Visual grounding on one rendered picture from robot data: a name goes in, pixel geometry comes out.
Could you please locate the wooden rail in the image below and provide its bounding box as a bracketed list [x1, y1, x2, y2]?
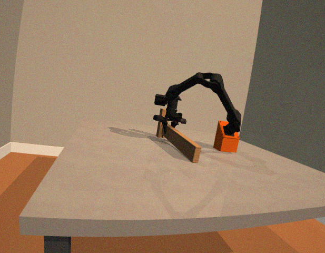
[161, 124, 201, 163]

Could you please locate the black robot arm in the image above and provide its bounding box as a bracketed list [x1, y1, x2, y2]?
[154, 72, 241, 137]

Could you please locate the wooden post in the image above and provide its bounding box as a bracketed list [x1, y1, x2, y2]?
[156, 108, 166, 138]

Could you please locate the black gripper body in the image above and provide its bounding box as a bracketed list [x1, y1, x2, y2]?
[153, 106, 186, 124]

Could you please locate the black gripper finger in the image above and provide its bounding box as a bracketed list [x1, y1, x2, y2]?
[161, 121, 168, 134]
[171, 122, 178, 128]

